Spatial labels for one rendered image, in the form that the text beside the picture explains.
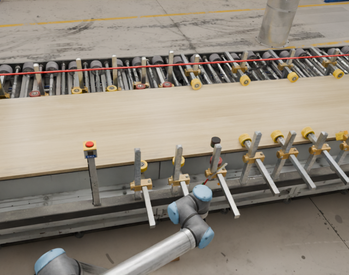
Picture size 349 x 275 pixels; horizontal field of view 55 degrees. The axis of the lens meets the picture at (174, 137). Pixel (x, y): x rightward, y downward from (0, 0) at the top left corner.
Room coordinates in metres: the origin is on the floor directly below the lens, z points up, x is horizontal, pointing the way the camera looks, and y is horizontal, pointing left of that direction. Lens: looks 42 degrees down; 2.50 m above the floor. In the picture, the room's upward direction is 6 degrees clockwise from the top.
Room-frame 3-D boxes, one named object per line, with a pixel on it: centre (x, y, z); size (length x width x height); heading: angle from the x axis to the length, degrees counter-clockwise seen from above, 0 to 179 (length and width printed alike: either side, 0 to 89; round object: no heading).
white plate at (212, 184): (1.48, -0.25, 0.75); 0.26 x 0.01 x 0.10; 107
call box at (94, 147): (1.28, 0.45, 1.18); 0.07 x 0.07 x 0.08; 17
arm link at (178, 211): (0.89, -0.07, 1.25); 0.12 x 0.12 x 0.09; 40
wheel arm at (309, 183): (1.61, -0.81, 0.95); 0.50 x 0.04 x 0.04; 17
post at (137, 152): (1.36, 0.20, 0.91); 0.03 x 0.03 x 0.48; 17
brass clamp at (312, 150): (1.74, -1.01, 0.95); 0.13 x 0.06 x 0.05; 107
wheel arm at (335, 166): (1.68, -1.05, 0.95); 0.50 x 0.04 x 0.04; 17
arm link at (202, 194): (0.97, -0.15, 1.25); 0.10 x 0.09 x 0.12; 130
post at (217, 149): (1.51, -0.28, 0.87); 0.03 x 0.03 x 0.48; 17
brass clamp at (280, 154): (1.66, -0.77, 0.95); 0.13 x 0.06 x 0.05; 107
